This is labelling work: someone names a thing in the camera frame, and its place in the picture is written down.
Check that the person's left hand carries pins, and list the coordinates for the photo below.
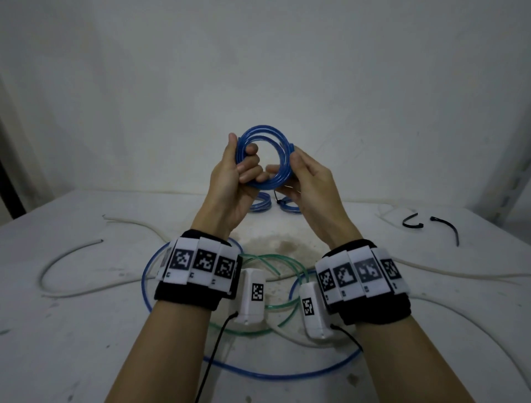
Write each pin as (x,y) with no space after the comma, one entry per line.
(224,187)

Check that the person's right hand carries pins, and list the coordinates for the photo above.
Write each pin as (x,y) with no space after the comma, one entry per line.
(319,199)

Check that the curled black cable tie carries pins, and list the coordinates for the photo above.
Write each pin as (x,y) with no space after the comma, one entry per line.
(410,226)

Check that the long black cable tie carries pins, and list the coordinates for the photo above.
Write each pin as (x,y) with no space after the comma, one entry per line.
(446,222)

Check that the person's right forearm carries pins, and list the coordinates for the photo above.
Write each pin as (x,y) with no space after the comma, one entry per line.
(410,365)

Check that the person's left forearm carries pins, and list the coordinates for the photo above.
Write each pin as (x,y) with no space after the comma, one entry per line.
(162,357)

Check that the left black marker wristband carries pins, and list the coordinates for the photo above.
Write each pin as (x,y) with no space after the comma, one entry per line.
(186,297)

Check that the black marker wristband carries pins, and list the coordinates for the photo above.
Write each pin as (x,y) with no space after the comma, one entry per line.
(186,297)
(373,311)

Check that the right black marker wristband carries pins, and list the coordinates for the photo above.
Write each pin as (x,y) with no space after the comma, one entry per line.
(373,311)

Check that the white perforated shelf upright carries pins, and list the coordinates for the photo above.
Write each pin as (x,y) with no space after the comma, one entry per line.
(510,182)

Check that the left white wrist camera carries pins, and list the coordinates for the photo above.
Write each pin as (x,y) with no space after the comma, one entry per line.
(249,311)

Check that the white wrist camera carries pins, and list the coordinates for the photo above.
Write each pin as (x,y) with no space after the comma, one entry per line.
(315,328)
(249,311)

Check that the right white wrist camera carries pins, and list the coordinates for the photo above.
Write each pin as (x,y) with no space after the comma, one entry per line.
(315,328)

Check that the black metal frame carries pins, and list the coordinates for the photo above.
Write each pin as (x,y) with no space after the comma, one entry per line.
(10,191)

